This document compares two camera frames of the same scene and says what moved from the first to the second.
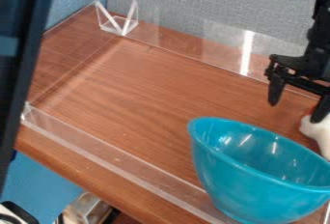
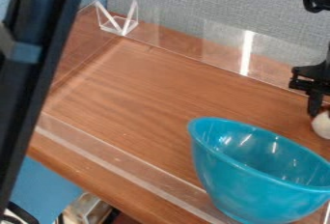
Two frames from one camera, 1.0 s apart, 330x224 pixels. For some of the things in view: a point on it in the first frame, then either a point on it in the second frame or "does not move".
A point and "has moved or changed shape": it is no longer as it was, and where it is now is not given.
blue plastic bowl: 261,178 does not move
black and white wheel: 14,214 does not move
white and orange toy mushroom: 318,131 has moved or changed shape
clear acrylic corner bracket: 115,23 does not move
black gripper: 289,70 -> 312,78
